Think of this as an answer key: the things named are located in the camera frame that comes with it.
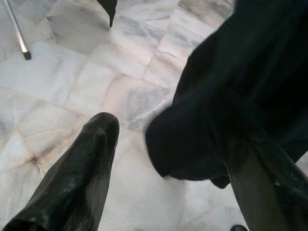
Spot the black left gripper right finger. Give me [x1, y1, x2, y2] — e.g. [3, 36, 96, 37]
[225, 136, 308, 231]

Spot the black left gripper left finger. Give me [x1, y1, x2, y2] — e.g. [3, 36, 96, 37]
[0, 112, 120, 231]

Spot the black t-shirt grey logo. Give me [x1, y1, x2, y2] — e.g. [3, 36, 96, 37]
[145, 0, 308, 190]

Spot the silver metal clothes rack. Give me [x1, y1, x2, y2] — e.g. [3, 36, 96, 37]
[2, 0, 32, 60]

